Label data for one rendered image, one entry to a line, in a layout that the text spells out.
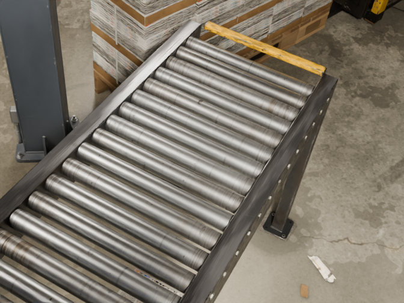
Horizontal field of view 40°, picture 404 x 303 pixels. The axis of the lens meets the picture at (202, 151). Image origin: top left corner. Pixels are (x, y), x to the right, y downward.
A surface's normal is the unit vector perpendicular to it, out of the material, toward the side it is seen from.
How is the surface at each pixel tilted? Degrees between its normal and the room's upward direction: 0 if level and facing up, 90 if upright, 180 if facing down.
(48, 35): 90
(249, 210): 0
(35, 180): 0
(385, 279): 0
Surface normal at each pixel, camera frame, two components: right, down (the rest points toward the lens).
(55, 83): 0.11, 0.74
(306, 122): 0.10, -0.67
